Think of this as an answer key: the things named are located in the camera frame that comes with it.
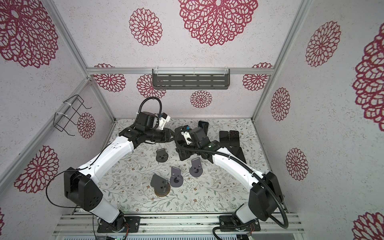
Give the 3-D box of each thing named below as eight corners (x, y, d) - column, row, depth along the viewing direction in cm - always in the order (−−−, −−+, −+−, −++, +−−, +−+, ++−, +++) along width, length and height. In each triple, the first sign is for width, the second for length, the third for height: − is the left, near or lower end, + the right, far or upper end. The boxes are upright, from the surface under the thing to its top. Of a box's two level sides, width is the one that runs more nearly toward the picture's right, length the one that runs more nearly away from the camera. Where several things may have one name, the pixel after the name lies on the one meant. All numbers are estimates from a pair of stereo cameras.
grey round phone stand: (171, 187, 88) (169, 179, 79) (172, 175, 93) (170, 166, 84) (183, 187, 88) (182, 179, 79) (183, 175, 93) (182, 166, 84)
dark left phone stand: (158, 162, 98) (155, 153, 90) (159, 157, 101) (156, 148, 93) (167, 162, 98) (165, 153, 90) (168, 157, 101) (166, 148, 93)
